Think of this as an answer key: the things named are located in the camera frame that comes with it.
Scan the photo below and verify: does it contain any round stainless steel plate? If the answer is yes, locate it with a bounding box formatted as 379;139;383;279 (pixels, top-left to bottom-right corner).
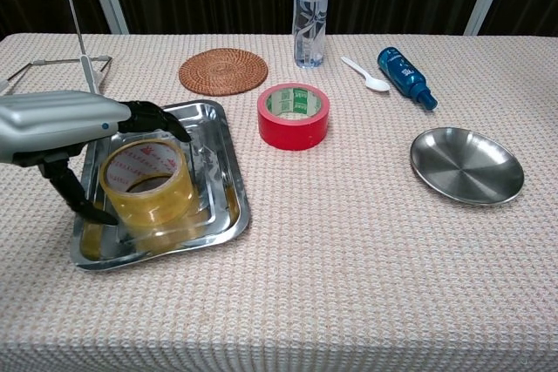
409;126;526;206

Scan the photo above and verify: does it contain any rectangular stainless steel tray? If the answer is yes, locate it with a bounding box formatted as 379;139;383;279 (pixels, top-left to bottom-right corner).
70;98;252;272

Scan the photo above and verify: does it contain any beige waffle tablecloth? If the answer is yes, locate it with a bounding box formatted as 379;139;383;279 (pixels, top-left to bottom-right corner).
0;32;558;372

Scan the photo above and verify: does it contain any white plastic spoon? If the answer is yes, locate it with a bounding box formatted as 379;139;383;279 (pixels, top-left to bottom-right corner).
340;56;391;93

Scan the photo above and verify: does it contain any clear plastic water bottle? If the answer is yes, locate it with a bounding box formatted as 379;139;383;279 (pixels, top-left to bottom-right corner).
292;0;330;70

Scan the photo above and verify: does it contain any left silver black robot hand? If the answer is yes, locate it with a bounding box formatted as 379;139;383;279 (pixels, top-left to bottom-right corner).
0;90;193;227

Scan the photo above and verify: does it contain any white metal wire stand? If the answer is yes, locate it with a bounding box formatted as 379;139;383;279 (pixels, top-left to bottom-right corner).
0;0;112;98

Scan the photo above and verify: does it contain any blue spray bottle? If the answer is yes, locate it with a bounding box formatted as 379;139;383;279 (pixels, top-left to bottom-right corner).
377;46;439;112

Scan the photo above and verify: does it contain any red tape roll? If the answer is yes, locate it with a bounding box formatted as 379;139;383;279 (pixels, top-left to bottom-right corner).
256;82;330;152

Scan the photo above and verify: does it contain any round woven rattan coaster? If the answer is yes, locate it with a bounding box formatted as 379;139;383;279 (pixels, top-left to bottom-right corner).
178;48;269;97

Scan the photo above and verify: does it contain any yellow transparent tape roll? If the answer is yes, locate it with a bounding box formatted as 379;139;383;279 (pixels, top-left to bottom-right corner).
99;138;195;228

